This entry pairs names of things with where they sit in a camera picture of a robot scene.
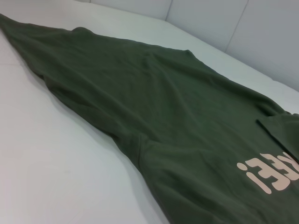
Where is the dark green FREE t-shirt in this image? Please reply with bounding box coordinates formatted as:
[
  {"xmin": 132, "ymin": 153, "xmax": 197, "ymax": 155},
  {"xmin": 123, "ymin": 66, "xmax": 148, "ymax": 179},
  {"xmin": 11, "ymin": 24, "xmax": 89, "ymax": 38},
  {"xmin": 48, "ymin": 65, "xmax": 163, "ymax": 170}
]
[{"xmin": 0, "ymin": 13, "xmax": 299, "ymax": 224}]

